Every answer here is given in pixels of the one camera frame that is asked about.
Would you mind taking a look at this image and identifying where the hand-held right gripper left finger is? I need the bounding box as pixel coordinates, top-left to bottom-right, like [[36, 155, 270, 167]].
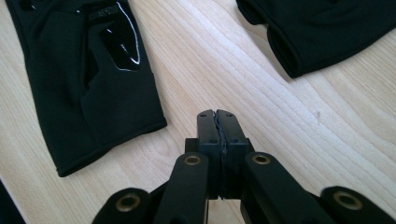
[[184, 108, 224, 200]]

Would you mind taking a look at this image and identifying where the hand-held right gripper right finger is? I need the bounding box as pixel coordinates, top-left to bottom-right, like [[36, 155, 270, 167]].
[[216, 108, 256, 200]]

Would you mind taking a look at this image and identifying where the black glove with glossy patch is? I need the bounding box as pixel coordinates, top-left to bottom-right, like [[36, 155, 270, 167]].
[[5, 0, 168, 178]]

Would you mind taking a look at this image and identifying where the dark cloth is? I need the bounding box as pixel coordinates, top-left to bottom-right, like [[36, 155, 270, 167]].
[[0, 179, 27, 224]]

